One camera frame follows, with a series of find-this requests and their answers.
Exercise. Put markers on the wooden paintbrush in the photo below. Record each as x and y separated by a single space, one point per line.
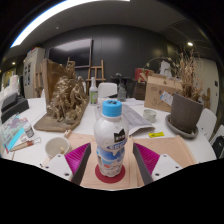
23 145

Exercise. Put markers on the black backpack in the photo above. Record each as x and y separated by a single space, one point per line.
219 146

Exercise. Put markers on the small glass jar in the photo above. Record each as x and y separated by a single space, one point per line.
149 116

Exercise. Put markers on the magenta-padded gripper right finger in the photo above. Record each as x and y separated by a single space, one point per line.
146 158

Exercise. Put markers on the white plaster figure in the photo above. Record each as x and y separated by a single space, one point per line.
165 68

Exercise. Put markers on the white ceramic cup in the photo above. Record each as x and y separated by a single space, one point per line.
51 150

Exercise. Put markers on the wooden figure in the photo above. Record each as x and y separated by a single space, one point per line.
206 98

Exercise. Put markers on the beige cloth table mat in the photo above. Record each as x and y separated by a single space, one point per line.
173 150

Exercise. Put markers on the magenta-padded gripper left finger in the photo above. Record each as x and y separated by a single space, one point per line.
77 158

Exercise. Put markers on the purple and blue book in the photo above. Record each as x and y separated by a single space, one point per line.
13 131

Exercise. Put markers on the brown cardboard box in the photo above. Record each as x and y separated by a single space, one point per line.
156 93

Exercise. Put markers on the wooden easel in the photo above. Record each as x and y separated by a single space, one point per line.
96 71
38 80

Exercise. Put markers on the black wall screen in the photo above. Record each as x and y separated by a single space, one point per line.
71 53

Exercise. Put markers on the white drink bottle blue cap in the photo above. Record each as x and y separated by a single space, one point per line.
111 140

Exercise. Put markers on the golden brown relief sculpture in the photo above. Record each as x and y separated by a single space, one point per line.
66 100

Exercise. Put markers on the grey glass pitcher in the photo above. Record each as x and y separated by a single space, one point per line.
122 93

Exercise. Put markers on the long ceiling light strip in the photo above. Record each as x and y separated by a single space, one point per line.
56 10

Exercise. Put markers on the grey newspaper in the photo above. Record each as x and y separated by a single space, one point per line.
136 118

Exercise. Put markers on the white plastic chair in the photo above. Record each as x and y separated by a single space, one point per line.
107 90
218 130
208 121

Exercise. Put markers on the small paint jar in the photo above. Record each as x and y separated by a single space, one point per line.
29 130

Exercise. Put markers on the small yellow tag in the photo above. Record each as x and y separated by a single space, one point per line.
156 134

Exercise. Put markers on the round ceiling lights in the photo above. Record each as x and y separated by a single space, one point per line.
190 43

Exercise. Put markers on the stacked black boxes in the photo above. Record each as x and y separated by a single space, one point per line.
15 106

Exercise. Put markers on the white cabinet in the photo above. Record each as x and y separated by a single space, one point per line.
33 71

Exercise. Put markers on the clear spray bottle green label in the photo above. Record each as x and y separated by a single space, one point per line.
93 95

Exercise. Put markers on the dried plant in grey pot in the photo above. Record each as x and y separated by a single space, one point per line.
185 113

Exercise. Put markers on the flat round red coaster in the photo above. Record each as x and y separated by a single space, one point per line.
110 180

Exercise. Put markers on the red box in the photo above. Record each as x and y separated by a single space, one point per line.
143 75

